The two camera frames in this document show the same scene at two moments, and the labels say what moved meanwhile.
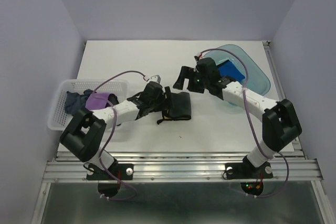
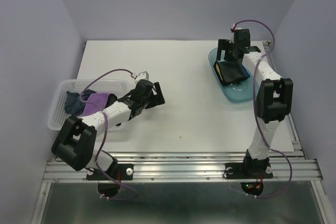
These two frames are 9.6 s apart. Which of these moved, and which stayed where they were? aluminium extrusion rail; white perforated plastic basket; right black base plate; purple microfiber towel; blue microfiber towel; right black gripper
Moved: blue microfiber towel; right black gripper
Stayed: aluminium extrusion rail; right black base plate; purple microfiber towel; white perforated plastic basket
